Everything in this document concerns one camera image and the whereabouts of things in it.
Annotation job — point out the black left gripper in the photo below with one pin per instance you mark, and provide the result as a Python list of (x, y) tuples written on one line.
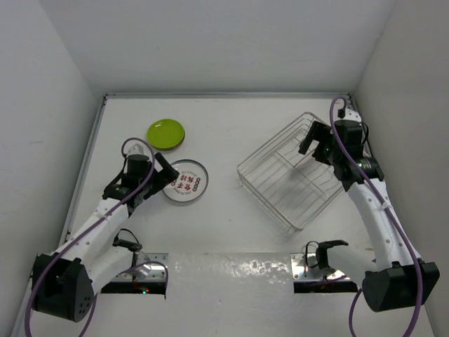
[(167, 174)]

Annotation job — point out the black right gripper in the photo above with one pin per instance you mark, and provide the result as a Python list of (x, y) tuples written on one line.
[(320, 132)]

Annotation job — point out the white plate red characters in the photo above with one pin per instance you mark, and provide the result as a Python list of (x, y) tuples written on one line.
[(191, 183)]

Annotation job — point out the lime green plate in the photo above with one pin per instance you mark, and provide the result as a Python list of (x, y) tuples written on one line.
[(165, 134)]

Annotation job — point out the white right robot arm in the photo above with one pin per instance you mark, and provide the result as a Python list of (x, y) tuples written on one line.
[(398, 278)]

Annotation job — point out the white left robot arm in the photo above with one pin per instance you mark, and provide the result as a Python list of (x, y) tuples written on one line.
[(65, 282)]

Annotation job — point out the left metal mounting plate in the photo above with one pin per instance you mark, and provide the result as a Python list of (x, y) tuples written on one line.
[(145, 267)]

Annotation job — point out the metal mounting plate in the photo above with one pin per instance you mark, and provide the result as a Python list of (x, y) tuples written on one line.
[(302, 272), (145, 267)]

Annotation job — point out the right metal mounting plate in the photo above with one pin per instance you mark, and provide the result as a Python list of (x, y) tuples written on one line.
[(302, 272)]

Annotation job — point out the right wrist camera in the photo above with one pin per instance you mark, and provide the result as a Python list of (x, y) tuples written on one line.
[(349, 115)]

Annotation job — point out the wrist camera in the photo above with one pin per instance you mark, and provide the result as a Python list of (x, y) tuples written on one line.
[(137, 148), (349, 115)]

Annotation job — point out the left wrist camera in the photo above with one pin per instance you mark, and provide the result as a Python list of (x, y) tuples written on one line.
[(137, 148)]

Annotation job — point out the right aluminium frame rail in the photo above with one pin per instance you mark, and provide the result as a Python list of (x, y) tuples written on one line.
[(365, 128)]

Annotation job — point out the aluminium frame rail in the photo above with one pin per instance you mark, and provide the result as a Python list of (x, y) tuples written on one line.
[(18, 327), (318, 95), (365, 128)]

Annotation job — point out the wire dish rack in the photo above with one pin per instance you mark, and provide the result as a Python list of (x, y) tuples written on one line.
[(292, 188)]

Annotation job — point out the back aluminium frame rail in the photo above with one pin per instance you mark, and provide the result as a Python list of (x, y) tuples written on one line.
[(318, 95)]

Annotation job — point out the left aluminium frame rail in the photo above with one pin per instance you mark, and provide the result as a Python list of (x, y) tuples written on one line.
[(18, 327)]

